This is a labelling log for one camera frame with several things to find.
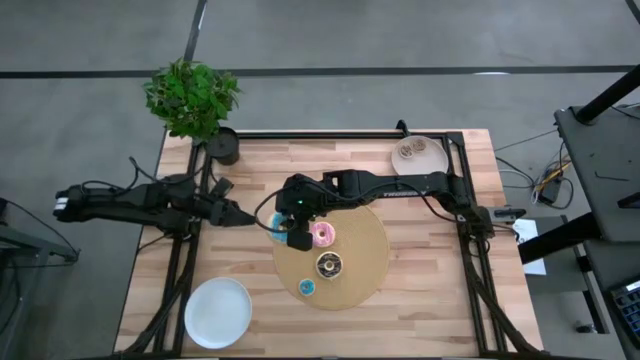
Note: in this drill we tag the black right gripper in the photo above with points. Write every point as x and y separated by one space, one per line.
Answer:
300 207

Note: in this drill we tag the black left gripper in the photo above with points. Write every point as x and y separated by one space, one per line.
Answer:
220 212

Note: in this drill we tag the large blue frosted donut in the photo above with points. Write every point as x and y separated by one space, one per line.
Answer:
274 233

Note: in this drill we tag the large pink frosted donut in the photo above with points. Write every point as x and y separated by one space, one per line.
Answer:
330 241

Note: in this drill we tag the large dark chocolate donut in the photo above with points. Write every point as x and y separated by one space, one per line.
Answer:
321 265

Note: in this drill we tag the small blue frosted donut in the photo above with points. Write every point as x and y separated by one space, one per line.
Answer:
302 287

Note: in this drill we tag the small brown sprinkled donut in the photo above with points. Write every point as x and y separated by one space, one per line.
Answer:
422 141
402 151

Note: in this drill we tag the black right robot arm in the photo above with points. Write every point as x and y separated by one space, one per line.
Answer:
400 187

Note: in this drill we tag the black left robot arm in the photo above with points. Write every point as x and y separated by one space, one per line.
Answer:
125 205

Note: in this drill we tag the round woven straw placemat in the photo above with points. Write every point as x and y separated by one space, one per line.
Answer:
360 260

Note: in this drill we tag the white round plate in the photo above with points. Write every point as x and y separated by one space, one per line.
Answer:
217 312

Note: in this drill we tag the green leafy plant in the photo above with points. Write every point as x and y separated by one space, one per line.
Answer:
190 100

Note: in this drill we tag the beige round plate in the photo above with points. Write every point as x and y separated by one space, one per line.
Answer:
430 162

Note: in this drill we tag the grey metal stand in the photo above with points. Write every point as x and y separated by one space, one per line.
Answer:
50 248

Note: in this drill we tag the white paper sheet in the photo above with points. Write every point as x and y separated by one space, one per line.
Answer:
536 267

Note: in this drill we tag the black power adapter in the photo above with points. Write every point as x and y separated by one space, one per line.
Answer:
551 191

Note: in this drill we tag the black stand beam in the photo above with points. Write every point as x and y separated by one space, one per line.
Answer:
550 245

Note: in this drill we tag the dark grey cart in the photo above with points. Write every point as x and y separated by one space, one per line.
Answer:
595 165

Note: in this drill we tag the dark grey desk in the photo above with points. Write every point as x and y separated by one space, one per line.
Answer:
600 270

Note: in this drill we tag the black pole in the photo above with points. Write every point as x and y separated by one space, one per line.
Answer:
607 95

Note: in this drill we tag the black keyboard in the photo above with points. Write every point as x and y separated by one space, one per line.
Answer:
629 310

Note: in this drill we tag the black clamp bracket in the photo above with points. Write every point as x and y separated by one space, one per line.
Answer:
401 127

